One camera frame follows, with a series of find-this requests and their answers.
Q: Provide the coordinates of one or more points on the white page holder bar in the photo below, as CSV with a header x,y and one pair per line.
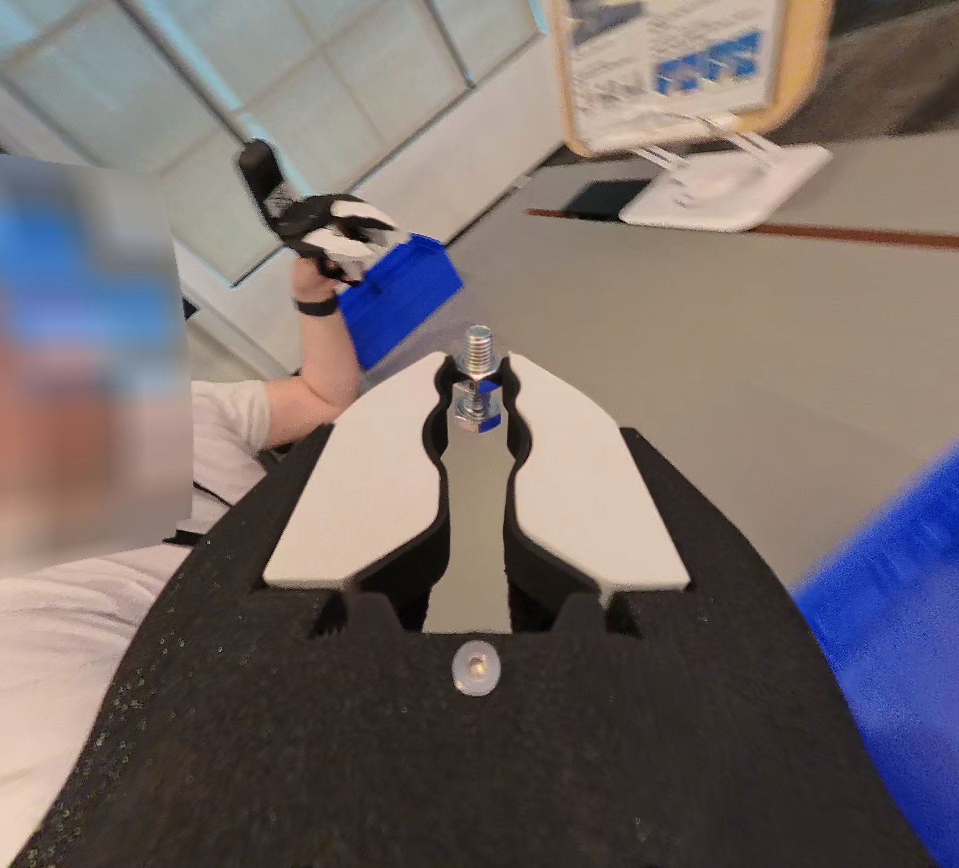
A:
x,y
674,121

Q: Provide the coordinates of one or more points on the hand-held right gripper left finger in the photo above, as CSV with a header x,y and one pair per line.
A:
x,y
359,486

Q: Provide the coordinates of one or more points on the person's left hand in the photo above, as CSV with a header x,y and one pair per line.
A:
x,y
315,280

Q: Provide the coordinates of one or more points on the white framed glass window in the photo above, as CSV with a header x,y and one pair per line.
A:
x,y
262,21

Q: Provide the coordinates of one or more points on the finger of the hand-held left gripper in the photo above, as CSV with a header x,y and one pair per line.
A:
x,y
337,246
363,212

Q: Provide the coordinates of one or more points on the printed instruction sheet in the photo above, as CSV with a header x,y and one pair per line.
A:
x,y
674,21

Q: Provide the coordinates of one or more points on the person's left forearm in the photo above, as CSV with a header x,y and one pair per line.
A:
x,y
330,366

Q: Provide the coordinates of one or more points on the steel hex bolt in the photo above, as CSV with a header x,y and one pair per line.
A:
x,y
477,343

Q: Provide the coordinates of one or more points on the white stand base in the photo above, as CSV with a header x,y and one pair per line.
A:
x,y
734,194

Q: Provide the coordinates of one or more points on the blue plastic bin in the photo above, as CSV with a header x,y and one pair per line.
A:
x,y
404,291
899,658

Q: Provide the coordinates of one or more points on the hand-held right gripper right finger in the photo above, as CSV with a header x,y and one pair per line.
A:
x,y
599,493

